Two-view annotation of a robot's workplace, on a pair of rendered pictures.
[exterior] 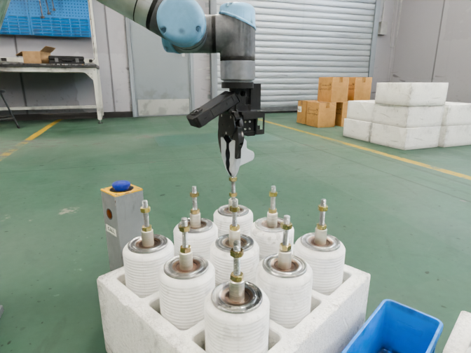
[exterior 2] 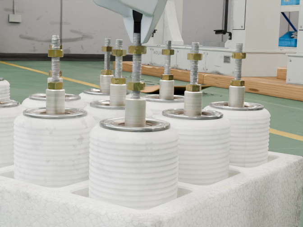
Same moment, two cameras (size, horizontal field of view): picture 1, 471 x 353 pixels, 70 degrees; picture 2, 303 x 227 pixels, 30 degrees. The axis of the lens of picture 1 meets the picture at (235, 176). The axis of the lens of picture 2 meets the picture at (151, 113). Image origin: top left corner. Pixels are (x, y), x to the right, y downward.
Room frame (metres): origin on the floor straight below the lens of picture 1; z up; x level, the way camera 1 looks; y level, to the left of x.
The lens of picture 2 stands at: (1.34, -0.07, 0.35)
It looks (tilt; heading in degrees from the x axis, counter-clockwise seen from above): 8 degrees down; 171
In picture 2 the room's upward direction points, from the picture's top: 2 degrees clockwise
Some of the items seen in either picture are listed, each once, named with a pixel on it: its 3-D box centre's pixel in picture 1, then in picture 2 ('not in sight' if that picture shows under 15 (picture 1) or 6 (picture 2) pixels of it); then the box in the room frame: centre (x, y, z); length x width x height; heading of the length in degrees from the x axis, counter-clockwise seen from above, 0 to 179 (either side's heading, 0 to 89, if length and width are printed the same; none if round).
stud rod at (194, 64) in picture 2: (194, 203); (194, 73); (0.67, 0.09, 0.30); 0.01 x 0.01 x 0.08
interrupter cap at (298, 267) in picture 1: (284, 265); (55, 97); (0.50, -0.08, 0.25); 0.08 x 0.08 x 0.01
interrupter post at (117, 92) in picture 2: (234, 237); (117, 96); (0.59, 0.00, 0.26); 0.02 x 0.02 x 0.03
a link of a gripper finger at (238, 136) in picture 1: (235, 138); not in sight; (0.73, 0.00, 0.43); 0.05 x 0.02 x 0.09; 31
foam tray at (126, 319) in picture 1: (234, 313); (115, 220); (0.59, 0.00, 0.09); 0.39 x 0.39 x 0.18; 46
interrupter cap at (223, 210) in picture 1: (233, 211); (135, 125); (0.75, 0.01, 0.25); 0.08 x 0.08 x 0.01
